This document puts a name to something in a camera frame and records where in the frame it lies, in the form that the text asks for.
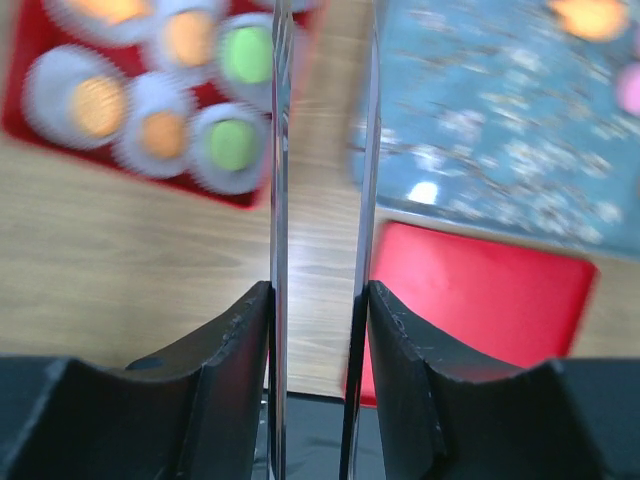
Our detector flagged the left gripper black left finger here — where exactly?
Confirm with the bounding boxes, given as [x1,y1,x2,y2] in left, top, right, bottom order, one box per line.
[1,281,273,479]

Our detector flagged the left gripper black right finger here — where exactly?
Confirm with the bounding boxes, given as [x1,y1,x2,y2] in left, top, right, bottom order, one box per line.
[368,281,639,479]

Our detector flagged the red box lid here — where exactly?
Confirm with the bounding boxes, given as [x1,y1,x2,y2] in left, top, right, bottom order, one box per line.
[342,220,601,409]

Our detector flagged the green round cookie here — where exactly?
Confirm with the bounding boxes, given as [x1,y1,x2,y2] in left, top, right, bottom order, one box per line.
[222,26,272,85]
[209,119,256,172]

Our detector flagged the red cookie box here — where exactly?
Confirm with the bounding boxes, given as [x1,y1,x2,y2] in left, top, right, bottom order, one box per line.
[1,0,321,211]

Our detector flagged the orange round waffle cookie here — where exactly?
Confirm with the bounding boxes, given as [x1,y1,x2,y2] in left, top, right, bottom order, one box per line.
[71,75,127,138]

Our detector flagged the metal tongs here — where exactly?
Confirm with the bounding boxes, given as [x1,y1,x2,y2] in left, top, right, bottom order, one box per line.
[267,1,381,479]

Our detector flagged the orange fish cookie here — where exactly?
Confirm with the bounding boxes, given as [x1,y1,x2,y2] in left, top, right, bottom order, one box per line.
[547,0,630,43]
[69,0,153,25]

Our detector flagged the orange round cookie top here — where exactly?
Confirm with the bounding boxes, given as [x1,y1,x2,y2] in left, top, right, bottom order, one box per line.
[141,110,187,160]

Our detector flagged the floral metal serving tray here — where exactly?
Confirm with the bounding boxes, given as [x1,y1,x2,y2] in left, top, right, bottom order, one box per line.
[376,1,639,259]

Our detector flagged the pink round cookie upper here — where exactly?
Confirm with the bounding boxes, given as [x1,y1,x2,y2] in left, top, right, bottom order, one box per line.
[616,63,640,117]

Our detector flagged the orange fish cookie top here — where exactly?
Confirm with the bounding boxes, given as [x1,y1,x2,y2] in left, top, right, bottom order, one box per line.
[547,0,630,43]

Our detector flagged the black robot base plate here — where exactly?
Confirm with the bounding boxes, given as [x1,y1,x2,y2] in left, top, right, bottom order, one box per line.
[252,389,389,480]

